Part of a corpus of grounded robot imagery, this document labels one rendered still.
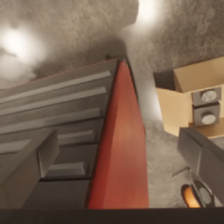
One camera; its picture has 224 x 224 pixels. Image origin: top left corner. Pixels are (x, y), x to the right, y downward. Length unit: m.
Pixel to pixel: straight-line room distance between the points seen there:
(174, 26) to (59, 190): 0.81
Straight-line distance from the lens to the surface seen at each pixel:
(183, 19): 0.89
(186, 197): 1.65
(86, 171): 0.29
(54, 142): 0.16
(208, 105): 0.96
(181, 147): 0.17
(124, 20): 0.87
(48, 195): 0.31
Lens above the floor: 0.85
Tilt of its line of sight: 50 degrees down
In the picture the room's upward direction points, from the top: 170 degrees counter-clockwise
